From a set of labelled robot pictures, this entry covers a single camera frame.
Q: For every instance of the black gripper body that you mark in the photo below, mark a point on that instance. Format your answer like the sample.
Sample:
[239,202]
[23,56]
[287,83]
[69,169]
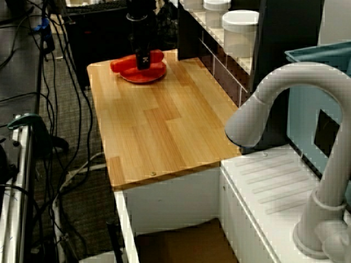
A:
[141,35]

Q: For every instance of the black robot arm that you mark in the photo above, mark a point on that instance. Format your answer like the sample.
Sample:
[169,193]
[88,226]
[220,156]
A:
[141,9]

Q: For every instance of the dark grey board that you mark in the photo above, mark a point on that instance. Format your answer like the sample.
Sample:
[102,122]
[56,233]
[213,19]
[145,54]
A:
[285,30]

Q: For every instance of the grey curved faucet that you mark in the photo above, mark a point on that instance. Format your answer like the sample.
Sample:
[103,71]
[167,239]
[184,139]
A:
[326,137]

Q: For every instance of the large white lidded container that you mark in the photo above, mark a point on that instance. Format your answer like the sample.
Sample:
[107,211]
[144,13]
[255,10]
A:
[240,33]

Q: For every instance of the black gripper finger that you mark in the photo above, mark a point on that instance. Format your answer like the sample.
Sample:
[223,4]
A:
[143,60]

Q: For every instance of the green clamp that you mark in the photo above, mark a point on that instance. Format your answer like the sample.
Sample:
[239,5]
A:
[41,128]

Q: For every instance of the red round plate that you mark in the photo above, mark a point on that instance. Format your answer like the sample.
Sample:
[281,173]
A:
[145,76]

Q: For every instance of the small white lidded container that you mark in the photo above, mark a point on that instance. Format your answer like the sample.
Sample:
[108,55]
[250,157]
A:
[215,11]

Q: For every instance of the aluminium frame rail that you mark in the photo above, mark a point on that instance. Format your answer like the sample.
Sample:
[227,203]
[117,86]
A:
[19,191]

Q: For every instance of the teal plastic bin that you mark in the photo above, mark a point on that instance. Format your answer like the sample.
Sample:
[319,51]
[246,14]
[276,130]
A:
[318,53]
[304,115]

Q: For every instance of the blue tape piece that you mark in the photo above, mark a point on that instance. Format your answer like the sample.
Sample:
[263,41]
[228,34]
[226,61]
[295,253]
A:
[44,26]

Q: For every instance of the red toy sausage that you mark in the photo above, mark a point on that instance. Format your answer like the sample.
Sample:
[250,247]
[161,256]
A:
[124,64]

